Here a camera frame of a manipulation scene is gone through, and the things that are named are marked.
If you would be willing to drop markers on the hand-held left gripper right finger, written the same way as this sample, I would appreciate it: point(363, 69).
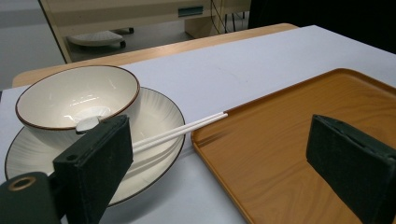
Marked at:
point(351, 155)

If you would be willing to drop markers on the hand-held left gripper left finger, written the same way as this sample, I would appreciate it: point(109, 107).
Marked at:
point(93, 168)

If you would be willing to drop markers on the white spoon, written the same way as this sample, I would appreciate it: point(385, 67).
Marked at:
point(87, 123)

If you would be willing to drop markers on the orange wooden tray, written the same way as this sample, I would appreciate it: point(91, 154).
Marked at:
point(295, 130)

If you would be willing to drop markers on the white bowl with brown rim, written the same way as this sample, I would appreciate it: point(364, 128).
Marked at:
point(74, 96)

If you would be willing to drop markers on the white ribbed plate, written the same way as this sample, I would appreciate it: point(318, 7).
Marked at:
point(155, 124)

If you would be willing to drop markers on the white chopstick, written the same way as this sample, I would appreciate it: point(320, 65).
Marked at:
point(183, 126)
point(180, 133)

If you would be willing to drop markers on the beige cabinet on wheels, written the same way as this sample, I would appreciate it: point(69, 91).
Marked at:
point(124, 18)

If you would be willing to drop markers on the white table mat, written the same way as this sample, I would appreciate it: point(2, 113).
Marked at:
point(224, 71)

